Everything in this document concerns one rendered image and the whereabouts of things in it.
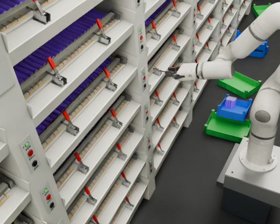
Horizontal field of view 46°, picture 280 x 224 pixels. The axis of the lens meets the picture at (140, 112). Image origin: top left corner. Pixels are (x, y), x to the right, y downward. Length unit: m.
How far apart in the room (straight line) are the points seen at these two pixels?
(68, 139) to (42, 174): 0.16
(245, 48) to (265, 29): 0.11
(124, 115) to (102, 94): 0.24
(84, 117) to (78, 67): 0.20
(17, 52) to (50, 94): 0.20
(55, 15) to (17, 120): 0.30
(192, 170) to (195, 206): 0.27
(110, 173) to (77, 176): 0.28
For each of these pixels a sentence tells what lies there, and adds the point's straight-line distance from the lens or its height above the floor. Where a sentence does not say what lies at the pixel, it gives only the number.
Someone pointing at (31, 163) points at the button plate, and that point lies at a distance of 0.98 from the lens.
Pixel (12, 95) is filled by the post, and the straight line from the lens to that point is 0.86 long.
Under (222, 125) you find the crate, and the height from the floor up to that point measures 0.00.
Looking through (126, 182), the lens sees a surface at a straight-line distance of 1.71.
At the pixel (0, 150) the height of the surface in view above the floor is 1.15.
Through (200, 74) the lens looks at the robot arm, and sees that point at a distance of 1.60.
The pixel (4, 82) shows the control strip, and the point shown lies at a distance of 0.83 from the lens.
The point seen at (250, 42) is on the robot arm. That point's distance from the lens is 1.46.
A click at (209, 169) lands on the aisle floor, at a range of 2.26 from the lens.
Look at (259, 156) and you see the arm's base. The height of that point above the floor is 0.46.
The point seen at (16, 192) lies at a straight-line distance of 1.03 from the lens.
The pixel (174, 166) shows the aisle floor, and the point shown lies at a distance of 2.26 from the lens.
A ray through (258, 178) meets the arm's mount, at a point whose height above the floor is 0.38.
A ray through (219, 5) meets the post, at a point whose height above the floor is 0.67.
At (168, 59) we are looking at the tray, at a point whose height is 0.76.
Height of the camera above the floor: 1.72
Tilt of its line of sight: 40 degrees down
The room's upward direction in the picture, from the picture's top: 5 degrees counter-clockwise
